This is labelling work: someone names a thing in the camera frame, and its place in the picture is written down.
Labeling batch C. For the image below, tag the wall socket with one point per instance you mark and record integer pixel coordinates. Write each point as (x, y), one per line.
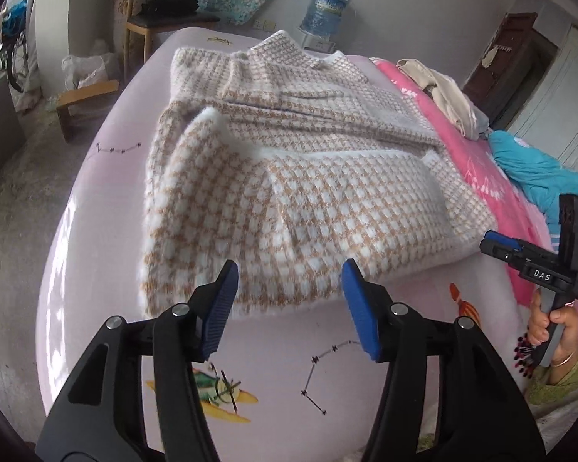
(265, 24)

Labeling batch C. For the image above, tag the clear plastic bag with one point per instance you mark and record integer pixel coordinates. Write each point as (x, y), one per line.
(86, 72)

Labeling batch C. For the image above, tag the wooden chair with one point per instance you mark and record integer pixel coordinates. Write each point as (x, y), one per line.
(173, 21)

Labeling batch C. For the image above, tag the small hanging cream cloth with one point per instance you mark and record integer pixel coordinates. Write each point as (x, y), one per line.
(496, 55)

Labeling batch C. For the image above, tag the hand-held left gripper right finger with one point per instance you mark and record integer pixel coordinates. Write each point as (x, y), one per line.
(361, 313)

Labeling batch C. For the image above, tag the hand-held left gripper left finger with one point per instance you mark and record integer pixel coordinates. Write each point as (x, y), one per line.
(219, 313)

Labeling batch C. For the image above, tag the white water dispenser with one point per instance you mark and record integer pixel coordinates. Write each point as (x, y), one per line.
(318, 45)

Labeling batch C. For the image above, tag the dark wooden door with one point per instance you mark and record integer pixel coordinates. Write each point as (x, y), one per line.
(510, 57)

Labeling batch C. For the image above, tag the pink floral blanket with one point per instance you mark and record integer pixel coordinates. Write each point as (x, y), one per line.
(503, 197)

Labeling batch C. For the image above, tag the light blue garment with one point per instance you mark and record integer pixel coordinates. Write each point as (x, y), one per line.
(482, 125)

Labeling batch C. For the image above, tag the dark board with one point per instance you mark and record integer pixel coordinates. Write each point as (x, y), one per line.
(0, 139)

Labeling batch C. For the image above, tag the lilac printed bed sheet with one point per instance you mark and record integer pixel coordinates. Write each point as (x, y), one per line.
(269, 370)

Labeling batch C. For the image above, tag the black bag on chair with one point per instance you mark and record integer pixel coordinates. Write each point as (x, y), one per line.
(171, 4)

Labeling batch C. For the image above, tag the beige white houndstooth knit coat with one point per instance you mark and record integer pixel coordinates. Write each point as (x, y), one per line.
(318, 202)

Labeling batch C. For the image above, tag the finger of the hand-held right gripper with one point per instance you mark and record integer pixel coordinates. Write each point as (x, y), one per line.
(501, 254)
(498, 237)

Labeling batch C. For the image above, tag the cream garment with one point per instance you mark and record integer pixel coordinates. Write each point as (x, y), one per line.
(438, 91)

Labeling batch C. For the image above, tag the gold bangle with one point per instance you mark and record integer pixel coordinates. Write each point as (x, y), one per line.
(569, 359)

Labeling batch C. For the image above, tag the low wooden stool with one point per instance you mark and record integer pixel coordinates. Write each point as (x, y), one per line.
(86, 92)

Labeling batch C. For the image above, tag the bicycle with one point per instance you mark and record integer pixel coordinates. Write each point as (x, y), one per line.
(14, 57)

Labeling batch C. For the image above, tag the person's right hand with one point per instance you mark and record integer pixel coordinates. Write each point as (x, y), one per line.
(566, 332)

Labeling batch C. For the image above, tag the blue water bottle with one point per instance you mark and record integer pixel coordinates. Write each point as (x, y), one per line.
(325, 9)

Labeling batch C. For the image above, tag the white panelled door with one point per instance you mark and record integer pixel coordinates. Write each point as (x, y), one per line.
(568, 106)

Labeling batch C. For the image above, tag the person's right forearm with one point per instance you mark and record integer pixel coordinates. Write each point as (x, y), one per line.
(558, 385)

